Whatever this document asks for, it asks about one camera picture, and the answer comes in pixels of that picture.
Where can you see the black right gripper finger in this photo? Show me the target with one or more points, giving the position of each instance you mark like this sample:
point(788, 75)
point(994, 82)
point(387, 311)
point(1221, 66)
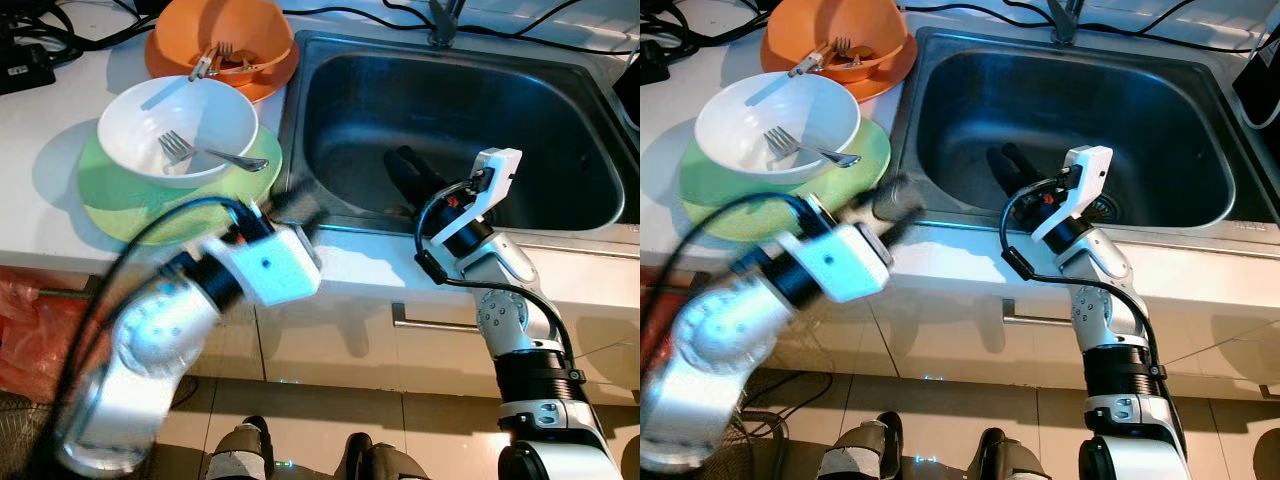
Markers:
point(1005, 176)
point(405, 178)
point(428, 172)
point(1028, 170)

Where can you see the silver metal fork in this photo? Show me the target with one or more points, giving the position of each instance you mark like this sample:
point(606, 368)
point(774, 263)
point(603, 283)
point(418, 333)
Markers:
point(780, 145)
point(805, 66)
point(175, 148)
point(203, 66)

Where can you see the white ceramic bowl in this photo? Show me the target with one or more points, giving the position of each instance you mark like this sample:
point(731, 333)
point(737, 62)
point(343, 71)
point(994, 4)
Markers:
point(800, 105)
point(200, 110)

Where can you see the light green plate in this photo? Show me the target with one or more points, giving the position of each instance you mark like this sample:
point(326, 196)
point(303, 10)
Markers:
point(710, 195)
point(110, 200)

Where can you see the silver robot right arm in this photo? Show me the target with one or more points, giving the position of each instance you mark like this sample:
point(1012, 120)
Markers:
point(505, 315)
point(1100, 310)

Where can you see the stainless steel sink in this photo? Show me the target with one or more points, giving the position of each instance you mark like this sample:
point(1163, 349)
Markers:
point(520, 110)
point(1150, 100)

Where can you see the white cabinet door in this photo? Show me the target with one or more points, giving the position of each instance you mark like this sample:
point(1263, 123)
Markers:
point(950, 340)
point(330, 340)
point(830, 340)
point(235, 340)

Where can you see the curved steel faucet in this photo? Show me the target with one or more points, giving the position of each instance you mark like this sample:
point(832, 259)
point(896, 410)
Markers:
point(443, 25)
point(1065, 22)

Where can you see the orange bowl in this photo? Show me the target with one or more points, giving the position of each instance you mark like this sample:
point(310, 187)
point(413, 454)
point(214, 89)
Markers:
point(250, 20)
point(860, 20)

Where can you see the black rectangular device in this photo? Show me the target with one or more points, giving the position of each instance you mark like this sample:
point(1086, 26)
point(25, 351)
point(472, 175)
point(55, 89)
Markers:
point(628, 85)
point(1260, 80)

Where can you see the red plastic bag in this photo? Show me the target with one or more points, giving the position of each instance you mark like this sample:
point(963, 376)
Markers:
point(648, 330)
point(25, 330)

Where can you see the robot left leg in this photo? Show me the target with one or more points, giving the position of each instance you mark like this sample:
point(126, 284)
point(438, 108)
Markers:
point(860, 450)
point(240, 455)

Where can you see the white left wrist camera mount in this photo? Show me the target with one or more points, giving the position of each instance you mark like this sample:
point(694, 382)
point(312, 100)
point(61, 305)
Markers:
point(835, 265)
point(265, 265)

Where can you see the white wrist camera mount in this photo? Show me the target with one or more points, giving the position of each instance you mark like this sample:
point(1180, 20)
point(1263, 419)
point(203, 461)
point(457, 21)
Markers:
point(1095, 165)
point(503, 168)
point(835, 265)
point(265, 265)

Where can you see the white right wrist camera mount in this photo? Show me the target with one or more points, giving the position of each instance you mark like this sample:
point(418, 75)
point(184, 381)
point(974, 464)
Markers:
point(1095, 165)
point(503, 168)

